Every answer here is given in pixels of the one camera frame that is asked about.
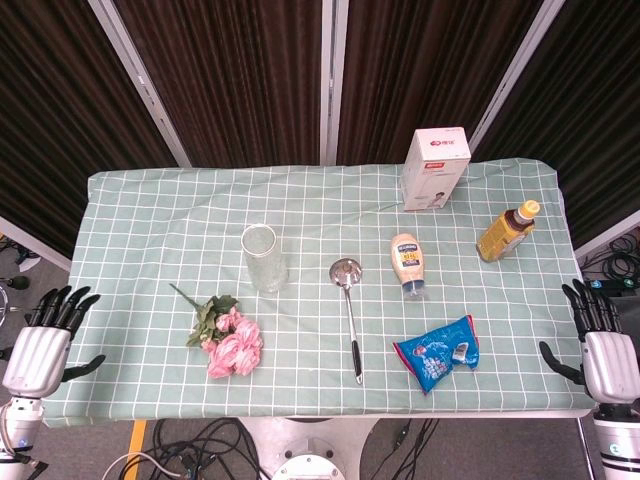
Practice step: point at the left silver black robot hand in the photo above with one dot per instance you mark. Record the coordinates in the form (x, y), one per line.
(35, 345)

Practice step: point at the yellow drink bottle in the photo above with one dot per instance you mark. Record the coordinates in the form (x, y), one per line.
(505, 232)

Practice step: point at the white desk lamp box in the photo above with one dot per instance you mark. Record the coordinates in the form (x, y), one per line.
(432, 170)

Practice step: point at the dark folding screen partition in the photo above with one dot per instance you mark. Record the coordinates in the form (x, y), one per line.
(320, 75)

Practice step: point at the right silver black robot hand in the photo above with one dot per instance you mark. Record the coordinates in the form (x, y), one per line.
(607, 357)

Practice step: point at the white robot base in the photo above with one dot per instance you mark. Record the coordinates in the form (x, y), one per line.
(305, 450)

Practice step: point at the green checkered tablecloth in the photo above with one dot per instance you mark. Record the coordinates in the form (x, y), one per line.
(310, 300)

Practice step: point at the blue snack bag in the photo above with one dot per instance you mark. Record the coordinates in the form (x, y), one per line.
(440, 352)

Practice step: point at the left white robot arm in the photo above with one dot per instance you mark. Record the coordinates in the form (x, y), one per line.
(15, 430)

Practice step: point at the white table frame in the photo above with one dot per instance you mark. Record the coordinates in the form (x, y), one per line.
(320, 414)

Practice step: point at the clear glass cup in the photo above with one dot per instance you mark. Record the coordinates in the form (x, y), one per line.
(262, 260)

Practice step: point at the pink artificial flower bouquet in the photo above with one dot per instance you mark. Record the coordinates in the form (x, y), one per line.
(227, 337)

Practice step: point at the mayonnaise squeeze bottle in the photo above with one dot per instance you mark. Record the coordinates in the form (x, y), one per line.
(409, 265)

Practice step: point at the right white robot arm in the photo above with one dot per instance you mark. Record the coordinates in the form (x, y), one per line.
(617, 440)

